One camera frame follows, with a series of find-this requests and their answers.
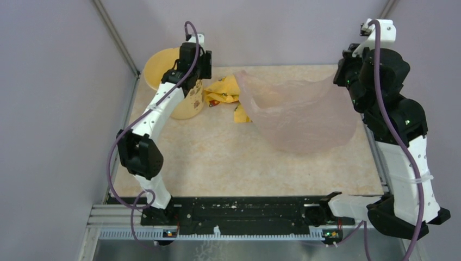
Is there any yellow printed wrapper bag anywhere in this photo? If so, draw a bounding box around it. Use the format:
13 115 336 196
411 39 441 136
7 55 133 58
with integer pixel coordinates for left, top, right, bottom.
204 74 252 123

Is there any yellow trash bin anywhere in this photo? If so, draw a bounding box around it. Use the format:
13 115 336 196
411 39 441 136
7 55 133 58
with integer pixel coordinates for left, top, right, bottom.
143 47 205 121

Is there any translucent pink plastic bag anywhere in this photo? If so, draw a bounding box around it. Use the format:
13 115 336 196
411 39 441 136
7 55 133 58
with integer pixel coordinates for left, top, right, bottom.
234 71 359 154

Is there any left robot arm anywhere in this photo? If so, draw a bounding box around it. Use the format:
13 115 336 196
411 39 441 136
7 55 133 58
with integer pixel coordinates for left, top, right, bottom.
117 42 212 225

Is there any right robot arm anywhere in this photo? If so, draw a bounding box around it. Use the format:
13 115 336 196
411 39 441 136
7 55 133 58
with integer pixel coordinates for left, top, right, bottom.
319 43 451 239

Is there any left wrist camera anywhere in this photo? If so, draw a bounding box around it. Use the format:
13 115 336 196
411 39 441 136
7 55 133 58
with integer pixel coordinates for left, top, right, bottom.
186 33 205 47

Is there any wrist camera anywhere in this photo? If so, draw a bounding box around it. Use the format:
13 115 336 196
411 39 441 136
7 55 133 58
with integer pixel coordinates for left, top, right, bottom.
186 33 205 47
352 18 396 58

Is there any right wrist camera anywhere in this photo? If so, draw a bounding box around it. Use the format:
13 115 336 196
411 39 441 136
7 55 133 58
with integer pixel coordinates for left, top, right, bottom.
352 18 396 58

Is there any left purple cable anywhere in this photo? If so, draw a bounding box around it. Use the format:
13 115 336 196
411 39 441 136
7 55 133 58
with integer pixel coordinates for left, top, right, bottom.
105 21 201 249

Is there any purple cable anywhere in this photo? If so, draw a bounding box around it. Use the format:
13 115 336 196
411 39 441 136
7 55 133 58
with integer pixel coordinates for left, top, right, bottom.
362 19 426 261
105 21 201 249

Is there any right aluminium frame post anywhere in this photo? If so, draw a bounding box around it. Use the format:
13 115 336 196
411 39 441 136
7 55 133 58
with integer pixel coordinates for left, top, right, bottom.
378 0 399 19

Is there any aluminium frame post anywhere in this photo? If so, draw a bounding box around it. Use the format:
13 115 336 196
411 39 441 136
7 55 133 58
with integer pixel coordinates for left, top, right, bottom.
378 0 399 19
91 0 140 78

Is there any left aluminium frame post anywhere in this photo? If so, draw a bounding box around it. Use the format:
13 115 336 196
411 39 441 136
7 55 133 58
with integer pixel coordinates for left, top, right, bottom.
91 0 140 78

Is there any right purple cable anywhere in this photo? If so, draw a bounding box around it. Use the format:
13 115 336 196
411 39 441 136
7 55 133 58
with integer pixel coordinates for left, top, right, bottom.
362 19 426 261

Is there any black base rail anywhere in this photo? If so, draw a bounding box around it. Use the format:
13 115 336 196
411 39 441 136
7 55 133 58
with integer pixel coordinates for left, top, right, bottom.
140 196 338 235

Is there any grey cable duct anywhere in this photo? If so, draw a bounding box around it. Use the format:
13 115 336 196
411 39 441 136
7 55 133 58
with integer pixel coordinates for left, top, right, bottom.
99 227 325 241

